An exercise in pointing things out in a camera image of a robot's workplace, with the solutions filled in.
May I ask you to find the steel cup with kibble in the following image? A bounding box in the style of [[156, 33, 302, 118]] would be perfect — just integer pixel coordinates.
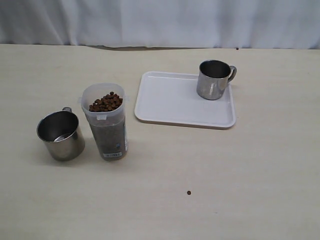
[[196, 59, 237, 101]]

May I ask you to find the white plastic tray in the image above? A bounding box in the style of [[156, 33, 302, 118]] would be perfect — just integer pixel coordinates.
[[134, 71, 237, 129]]

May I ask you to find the clear plastic tall container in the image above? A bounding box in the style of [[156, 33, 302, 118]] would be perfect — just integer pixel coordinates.
[[80, 83, 128, 161]]

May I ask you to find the white curtain backdrop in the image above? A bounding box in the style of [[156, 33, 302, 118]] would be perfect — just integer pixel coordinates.
[[0, 0, 320, 49]]

